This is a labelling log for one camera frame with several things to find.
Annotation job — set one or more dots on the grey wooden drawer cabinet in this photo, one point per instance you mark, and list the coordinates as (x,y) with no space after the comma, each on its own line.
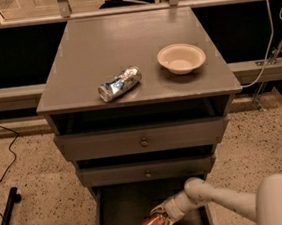
(95,50)

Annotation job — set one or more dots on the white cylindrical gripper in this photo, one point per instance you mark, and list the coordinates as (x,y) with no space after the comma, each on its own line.
(171,209)

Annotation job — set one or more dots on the grey top drawer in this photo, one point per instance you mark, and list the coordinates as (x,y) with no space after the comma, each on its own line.
(127,141)

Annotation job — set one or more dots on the brass drawer knob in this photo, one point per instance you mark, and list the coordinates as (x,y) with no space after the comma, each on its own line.
(144,142)
(148,174)

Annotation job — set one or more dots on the grey middle drawer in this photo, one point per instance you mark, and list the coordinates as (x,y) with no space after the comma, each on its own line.
(131,173)

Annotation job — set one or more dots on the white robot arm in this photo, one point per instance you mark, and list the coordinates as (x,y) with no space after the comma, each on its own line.
(263,207)

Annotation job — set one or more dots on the white paper bowl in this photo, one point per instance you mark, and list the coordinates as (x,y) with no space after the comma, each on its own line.
(181,59)

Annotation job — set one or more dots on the brass top drawer knob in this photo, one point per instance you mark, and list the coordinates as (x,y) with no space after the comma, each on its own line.
(144,142)

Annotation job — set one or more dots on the silver blue crushed can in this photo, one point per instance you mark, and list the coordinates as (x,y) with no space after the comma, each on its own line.
(120,84)

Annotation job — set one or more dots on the brass middle drawer knob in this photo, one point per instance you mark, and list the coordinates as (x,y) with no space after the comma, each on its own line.
(148,174)

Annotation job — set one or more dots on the grey open bottom drawer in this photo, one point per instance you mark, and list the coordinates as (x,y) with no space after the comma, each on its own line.
(131,203)

